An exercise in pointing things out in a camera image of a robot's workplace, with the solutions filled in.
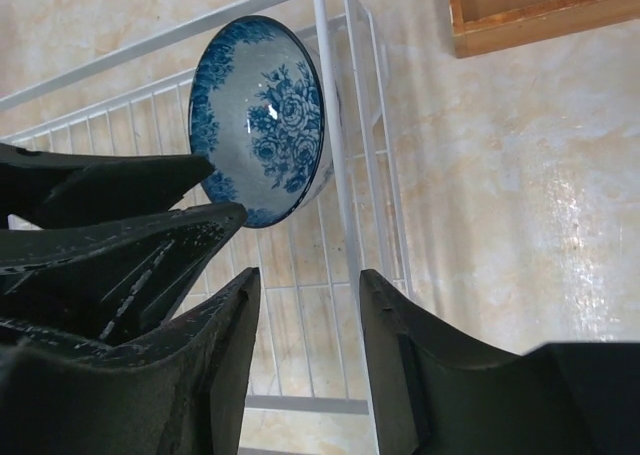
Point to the blue white patterned bowl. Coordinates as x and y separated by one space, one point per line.
257 113

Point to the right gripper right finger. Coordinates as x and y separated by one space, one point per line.
437 390

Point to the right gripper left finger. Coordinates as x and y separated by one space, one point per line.
179 389

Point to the white wire dish rack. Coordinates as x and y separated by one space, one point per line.
113 77

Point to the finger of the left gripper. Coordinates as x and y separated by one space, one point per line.
114 281
54 190

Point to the wooden compartment tray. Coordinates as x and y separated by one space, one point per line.
484 26

